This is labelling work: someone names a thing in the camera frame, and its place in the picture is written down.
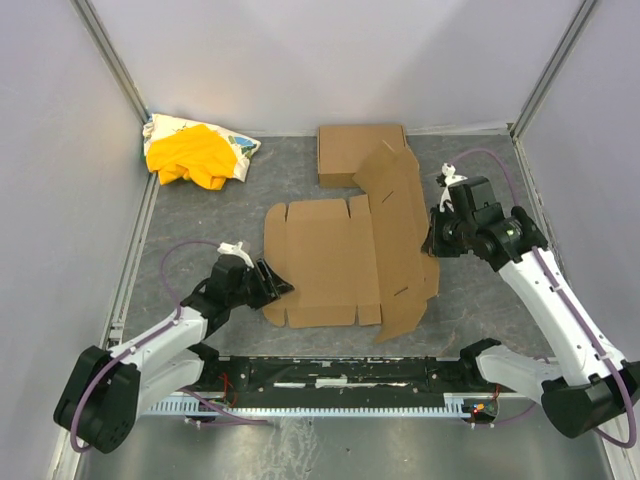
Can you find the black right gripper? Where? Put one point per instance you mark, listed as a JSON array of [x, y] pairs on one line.
[[435, 233]]

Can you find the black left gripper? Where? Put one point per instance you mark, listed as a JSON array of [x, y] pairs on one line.
[[260, 284]]

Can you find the brown cardboard box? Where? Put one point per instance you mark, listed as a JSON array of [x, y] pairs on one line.
[[356, 261], [342, 148]]

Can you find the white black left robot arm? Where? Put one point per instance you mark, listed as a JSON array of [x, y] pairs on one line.
[[108, 389]]

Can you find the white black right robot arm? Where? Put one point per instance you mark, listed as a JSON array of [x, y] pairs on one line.
[[591, 385]]

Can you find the folded brown cardboard box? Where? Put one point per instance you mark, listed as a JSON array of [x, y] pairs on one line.
[[342, 148]]

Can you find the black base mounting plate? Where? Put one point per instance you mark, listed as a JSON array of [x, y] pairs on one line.
[[237, 375]]

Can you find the white patterned cloth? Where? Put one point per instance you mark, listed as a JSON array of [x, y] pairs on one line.
[[161, 126]]

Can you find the yellow cloth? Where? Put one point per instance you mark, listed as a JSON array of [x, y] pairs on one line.
[[195, 154]]

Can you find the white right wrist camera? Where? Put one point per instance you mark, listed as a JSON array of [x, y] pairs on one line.
[[447, 178]]

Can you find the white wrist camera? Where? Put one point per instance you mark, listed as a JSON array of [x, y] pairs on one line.
[[239, 249], [447, 178]]

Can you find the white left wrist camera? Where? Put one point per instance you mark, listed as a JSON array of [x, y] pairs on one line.
[[239, 249]]

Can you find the light blue slotted cable duct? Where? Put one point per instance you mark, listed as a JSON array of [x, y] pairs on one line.
[[324, 402]]

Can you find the right aluminium frame post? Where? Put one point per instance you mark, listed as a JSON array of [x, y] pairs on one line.
[[570, 37]]

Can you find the aluminium frame post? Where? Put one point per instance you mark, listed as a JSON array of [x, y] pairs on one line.
[[570, 37], [92, 22]]

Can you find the right aluminium floor rail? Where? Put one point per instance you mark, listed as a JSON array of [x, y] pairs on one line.
[[619, 461]]

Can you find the aluminium floor rail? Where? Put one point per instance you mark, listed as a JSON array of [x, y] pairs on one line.
[[619, 461], [65, 460]]

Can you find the left aluminium floor rail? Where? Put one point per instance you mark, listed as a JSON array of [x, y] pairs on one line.
[[65, 460]]

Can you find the left aluminium frame post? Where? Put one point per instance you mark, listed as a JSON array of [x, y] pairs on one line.
[[92, 22]]

